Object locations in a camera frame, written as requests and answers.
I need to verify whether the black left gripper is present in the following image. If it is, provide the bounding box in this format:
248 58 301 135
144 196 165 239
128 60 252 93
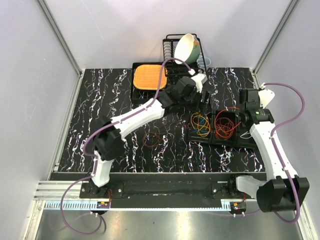
179 87 212 115

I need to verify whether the blue cable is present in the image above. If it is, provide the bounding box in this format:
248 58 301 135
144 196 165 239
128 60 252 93
192 116 212 135

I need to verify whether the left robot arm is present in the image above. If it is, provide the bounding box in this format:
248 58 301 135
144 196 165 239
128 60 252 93
90 73 208 198

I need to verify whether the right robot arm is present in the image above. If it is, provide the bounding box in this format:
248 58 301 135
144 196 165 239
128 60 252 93
227 88 310 213

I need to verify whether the black bin left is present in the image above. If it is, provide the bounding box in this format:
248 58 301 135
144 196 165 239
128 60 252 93
186 112 214 144

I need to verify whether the black bin middle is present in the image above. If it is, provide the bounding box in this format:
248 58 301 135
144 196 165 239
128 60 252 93
211 109 241 146

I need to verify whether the light blue cup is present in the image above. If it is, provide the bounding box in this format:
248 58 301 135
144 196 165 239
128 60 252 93
196 56 211 69

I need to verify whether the black dish rack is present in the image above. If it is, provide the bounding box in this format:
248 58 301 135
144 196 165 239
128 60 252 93
162 33 207 79

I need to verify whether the cream ceramic bowl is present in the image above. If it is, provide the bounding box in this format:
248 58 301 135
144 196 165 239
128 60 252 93
173 33 201 64

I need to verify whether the orange woven mat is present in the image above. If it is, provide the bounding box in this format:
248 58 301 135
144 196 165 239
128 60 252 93
133 64 162 91

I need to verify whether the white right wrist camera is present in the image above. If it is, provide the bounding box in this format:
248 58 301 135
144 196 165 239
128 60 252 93
258 83 275 109

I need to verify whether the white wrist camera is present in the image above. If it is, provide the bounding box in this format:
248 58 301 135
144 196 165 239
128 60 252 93
258 83 275 109
188 69 208 93

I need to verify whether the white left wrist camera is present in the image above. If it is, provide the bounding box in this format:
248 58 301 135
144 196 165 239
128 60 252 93
188 69 208 93

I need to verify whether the black wire tray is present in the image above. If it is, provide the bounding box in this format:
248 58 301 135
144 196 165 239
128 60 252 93
130 62 196 104

